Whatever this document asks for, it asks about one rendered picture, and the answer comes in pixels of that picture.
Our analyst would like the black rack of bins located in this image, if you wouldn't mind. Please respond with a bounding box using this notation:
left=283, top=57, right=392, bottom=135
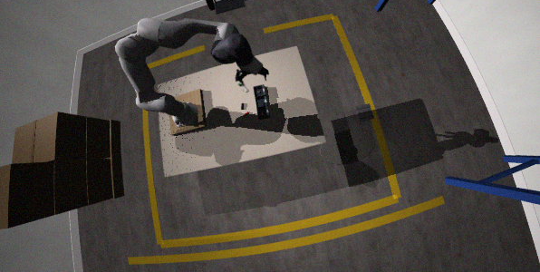
left=253, top=85, right=270, bottom=120

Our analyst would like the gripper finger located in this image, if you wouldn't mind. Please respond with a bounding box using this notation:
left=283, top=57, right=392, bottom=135
left=258, top=67, right=269, bottom=80
left=236, top=69, right=247, bottom=86

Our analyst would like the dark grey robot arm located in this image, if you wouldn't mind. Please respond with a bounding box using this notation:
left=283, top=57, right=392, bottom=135
left=115, top=18, right=263, bottom=127

